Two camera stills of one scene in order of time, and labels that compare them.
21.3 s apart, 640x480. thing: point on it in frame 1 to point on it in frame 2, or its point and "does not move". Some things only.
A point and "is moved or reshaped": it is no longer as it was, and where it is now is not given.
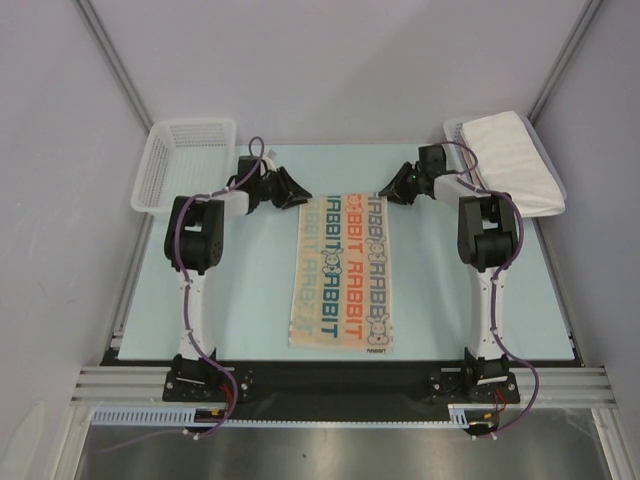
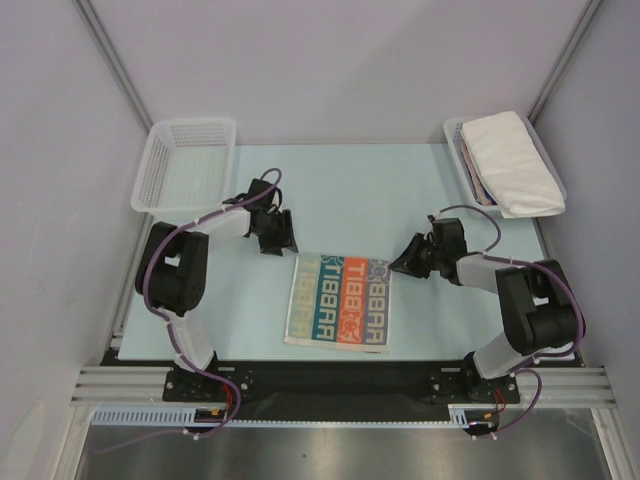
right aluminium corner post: [585, 19] does not move
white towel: [511, 162] does not move
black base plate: [281, 394] does not move
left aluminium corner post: [108, 48] does not move
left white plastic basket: [185, 158] does not move
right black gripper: [405, 183] to [416, 257]
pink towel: [469, 159] does not move
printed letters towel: [341, 282] is moved or reshaped
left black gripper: [290, 193] to [284, 238]
